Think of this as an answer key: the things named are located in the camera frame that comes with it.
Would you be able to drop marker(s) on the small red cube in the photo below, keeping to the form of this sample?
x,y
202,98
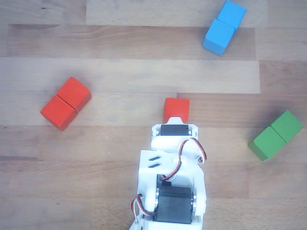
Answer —
x,y
176,107

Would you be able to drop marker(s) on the long green block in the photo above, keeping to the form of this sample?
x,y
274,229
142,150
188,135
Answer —
x,y
273,139

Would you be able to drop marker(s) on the long red block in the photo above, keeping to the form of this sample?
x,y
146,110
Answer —
x,y
64,105

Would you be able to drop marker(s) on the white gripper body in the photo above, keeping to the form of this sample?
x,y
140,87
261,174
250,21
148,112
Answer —
x,y
174,130

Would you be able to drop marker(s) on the long blue block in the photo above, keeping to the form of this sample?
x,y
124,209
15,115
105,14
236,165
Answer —
x,y
220,33

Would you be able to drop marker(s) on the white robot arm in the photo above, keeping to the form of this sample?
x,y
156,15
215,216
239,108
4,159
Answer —
x,y
148,172

